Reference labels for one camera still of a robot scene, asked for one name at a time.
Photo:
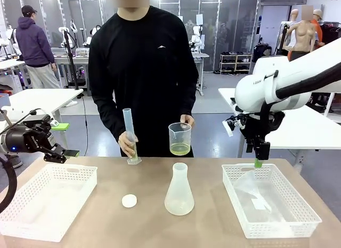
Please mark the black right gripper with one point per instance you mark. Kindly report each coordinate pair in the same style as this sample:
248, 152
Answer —
255, 125

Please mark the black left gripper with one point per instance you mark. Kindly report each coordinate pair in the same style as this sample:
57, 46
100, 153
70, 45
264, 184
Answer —
29, 140

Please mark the clear plastic funnel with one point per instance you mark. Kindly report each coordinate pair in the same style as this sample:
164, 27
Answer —
247, 184

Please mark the clear plastic graduated cylinder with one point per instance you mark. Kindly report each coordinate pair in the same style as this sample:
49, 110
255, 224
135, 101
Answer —
128, 120

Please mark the clear plastic measuring beaker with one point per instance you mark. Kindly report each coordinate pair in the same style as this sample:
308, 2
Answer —
179, 141

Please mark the white perforated basket with label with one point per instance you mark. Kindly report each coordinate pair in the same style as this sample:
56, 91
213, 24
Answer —
290, 226

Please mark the translucent plastic conical flask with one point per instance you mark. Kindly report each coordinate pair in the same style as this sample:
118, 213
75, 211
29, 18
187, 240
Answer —
179, 197

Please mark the white round flask cap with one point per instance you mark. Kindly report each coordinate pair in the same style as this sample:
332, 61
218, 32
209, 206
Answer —
129, 201

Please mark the person's right forearm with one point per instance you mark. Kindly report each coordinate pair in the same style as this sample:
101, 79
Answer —
109, 117

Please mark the person's left forearm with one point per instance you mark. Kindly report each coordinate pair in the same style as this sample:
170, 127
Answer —
189, 98

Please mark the person's right hand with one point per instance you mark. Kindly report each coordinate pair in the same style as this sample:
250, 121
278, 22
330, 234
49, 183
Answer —
125, 145

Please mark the person's left hand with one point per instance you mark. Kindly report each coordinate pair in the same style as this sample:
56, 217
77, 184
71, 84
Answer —
187, 118

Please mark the white desk with grey legs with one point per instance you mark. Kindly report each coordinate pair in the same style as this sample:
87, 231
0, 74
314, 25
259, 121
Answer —
40, 98

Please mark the white desk with curved edge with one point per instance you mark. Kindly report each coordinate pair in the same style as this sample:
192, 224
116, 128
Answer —
306, 133

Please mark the white paper label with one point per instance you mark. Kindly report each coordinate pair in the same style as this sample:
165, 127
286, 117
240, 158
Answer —
259, 204

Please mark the white perforated plastic basket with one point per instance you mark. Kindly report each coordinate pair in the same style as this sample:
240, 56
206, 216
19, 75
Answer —
40, 205

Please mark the black tripod stand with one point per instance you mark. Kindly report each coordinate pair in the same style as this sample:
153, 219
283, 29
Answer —
70, 58

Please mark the shoe rack with shoes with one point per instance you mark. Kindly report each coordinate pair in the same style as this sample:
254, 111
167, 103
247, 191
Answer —
235, 62

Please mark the black suitcase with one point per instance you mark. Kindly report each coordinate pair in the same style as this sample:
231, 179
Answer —
262, 53

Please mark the person in purple hoodie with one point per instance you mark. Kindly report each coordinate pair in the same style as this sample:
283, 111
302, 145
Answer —
34, 45

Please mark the person in black sweatshirt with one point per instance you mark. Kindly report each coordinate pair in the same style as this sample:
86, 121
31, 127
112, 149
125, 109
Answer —
144, 72

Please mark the tan bare-torso mannequin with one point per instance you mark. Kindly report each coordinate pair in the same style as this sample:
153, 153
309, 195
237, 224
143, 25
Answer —
302, 37

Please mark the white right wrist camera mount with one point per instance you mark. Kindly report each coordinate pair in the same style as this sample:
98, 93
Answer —
230, 125

